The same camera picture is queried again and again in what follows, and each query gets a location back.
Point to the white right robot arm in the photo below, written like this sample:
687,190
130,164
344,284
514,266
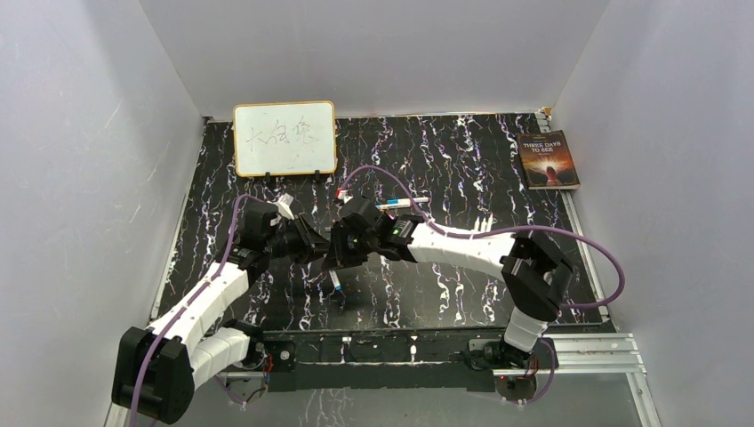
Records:
530,265

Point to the pink capped marker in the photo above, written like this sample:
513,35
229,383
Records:
335,281

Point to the light blue capped marker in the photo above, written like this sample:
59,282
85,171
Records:
406,202

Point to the small whiteboard with writing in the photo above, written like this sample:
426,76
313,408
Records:
284,138

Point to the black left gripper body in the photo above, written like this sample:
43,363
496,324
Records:
290,243

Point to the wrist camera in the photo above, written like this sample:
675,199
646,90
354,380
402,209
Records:
283,204
342,196

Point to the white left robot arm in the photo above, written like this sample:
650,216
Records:
159,367

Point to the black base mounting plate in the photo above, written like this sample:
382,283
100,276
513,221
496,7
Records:
372,359

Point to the dark paperback book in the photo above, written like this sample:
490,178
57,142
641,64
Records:
547,161

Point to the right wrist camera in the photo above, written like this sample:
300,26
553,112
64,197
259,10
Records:
342,196

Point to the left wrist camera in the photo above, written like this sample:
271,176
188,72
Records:
283,204

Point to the aluminium frame rail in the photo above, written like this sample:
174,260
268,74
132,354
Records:
472,349

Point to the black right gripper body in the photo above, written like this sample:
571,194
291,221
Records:
356,248

